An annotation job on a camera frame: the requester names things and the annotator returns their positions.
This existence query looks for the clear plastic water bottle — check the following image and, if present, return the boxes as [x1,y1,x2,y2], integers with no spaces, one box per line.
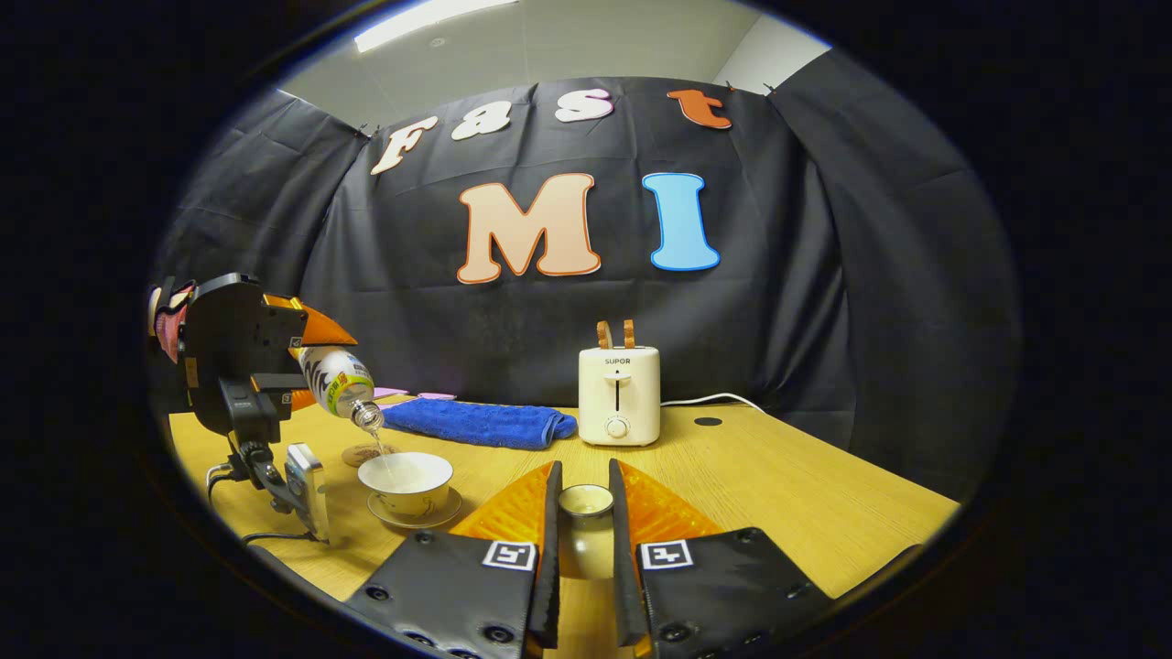
[298,346,385,432]

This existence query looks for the blue towel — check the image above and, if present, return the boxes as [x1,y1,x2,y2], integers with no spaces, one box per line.
[380,398,579,451]

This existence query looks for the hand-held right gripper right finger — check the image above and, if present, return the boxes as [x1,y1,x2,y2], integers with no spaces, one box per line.
[608,459,836,659]

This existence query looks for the white toaster cable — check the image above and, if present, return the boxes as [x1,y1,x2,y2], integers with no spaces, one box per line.
[659,393,765,415]

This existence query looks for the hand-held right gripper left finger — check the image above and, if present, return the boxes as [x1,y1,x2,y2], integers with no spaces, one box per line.
[343,460,563,659]

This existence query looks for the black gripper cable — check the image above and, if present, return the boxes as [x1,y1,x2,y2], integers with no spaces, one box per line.
[206,462,317,547]

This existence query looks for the cream toaster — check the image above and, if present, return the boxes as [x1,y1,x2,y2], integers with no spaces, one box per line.
[578,346,662,448]

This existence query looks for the white porcelain teacup lid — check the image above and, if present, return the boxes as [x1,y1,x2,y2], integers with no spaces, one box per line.
[557,483,616,582]

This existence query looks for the white porcelain teacup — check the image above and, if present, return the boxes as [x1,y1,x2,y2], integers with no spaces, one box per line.
[357,451,455,521]

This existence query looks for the white porcelain saucer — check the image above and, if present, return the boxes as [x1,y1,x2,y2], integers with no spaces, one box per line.
[367,487,464,531]

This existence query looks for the black backdrop cloth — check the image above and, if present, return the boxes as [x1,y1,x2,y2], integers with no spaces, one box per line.
[146,76,1022,500]

